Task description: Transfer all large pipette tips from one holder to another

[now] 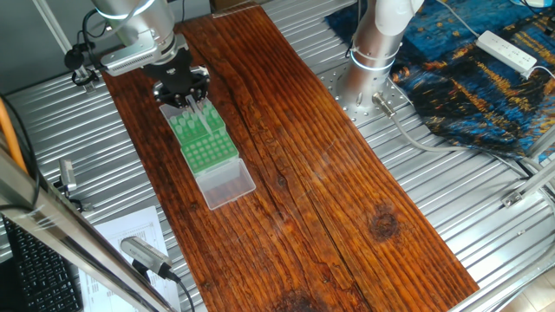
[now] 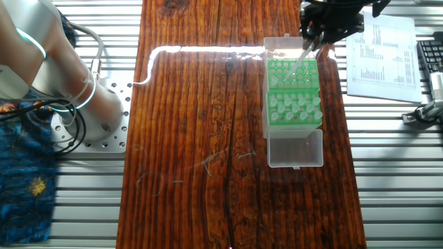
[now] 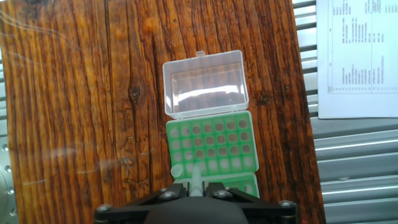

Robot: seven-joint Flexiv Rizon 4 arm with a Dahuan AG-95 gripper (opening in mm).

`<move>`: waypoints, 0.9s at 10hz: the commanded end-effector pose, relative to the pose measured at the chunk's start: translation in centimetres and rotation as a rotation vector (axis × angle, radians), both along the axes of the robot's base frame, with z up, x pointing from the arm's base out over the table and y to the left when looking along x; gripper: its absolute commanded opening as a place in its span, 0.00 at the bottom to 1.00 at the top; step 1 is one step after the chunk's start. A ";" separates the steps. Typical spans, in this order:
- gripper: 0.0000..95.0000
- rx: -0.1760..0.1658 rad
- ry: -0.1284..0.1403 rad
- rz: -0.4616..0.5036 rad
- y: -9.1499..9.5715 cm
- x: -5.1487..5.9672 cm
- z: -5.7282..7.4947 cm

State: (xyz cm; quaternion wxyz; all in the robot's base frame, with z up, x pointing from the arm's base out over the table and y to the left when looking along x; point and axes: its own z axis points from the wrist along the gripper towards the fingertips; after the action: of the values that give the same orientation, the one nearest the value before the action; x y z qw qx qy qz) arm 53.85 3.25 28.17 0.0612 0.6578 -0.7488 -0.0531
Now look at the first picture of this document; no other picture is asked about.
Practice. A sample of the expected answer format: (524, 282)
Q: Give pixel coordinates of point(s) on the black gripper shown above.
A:
(173, 71)

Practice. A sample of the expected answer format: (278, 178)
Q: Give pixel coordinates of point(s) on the clear box with green rack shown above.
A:
(225, 186)
(167, 112)

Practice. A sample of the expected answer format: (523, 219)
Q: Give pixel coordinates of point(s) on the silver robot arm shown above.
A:
(130, 21)

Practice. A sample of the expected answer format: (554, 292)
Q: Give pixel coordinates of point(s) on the printed white paper sheet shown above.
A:
(130, 221)

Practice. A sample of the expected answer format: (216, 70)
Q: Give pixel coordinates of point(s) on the brown wooden board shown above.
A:
(303, 195)

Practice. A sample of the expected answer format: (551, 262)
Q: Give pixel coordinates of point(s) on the black keyboard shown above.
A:
(39, 273)

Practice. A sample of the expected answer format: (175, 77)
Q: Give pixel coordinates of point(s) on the blue painted cloth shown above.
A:
(477, 108)

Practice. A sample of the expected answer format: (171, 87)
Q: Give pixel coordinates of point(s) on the white power strip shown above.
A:
(505, 51)

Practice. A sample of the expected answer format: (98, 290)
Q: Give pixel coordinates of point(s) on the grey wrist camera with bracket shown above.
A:
(130, 58)

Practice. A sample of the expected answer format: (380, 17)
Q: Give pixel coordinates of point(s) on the small grey camera on clamp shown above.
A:
(67, 173)

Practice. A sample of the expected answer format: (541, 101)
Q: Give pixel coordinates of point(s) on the aluminium post with foot bracket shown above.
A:
(47, 17)

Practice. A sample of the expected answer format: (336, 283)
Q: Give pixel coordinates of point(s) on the steel frame bar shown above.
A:
(65, 242)

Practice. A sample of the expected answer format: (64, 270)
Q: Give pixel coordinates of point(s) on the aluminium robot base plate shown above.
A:
(403, 96)

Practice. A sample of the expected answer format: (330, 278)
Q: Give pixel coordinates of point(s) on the aluminium frame profile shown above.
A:
(537, 177)

